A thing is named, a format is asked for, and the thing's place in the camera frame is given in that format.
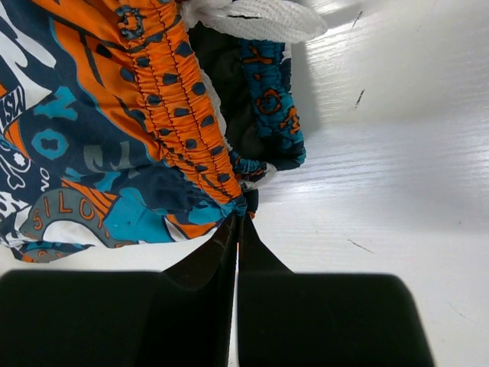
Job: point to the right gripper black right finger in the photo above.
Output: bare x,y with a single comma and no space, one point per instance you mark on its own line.
322,319

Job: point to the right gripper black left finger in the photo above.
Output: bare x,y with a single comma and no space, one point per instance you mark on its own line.
178,317

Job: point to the colourful patterned shorts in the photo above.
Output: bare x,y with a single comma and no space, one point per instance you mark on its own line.
142,122

